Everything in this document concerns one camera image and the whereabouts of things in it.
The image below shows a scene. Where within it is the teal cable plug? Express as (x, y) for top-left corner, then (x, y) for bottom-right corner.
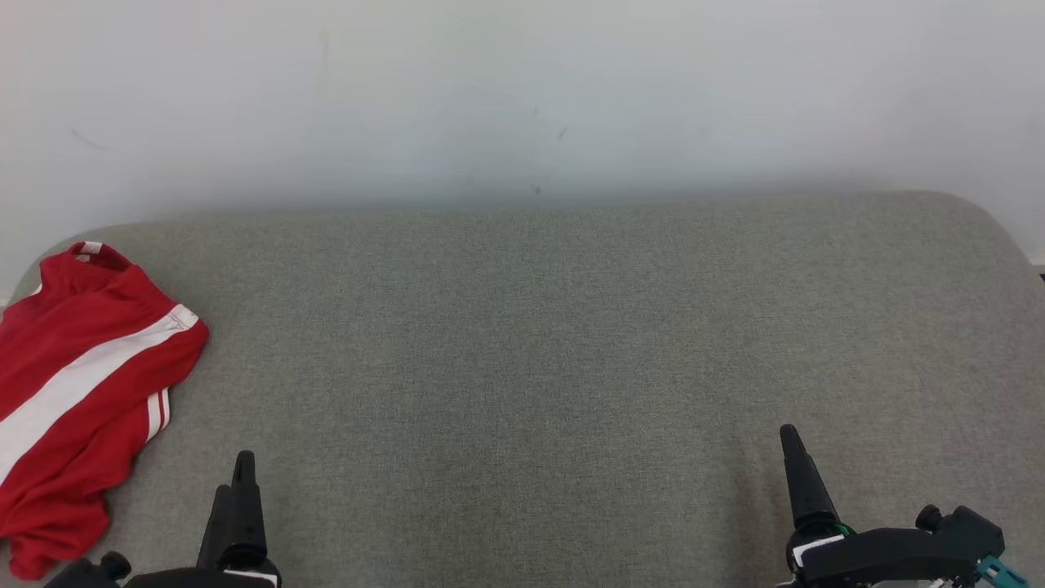
(978, 555), (1028, 588)

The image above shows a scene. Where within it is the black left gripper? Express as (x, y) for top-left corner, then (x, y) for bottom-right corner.
(45, 450), (283, 588)

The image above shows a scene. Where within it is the red basketball jersey number 23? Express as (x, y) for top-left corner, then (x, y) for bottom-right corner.
(0, 389), (172, 582)

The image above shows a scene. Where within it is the red shorts wide white stripe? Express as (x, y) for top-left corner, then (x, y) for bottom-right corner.
(0, 242), (211, 507)

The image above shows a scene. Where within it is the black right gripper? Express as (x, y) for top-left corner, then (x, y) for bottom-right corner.
(779, 424), (1006, 588)

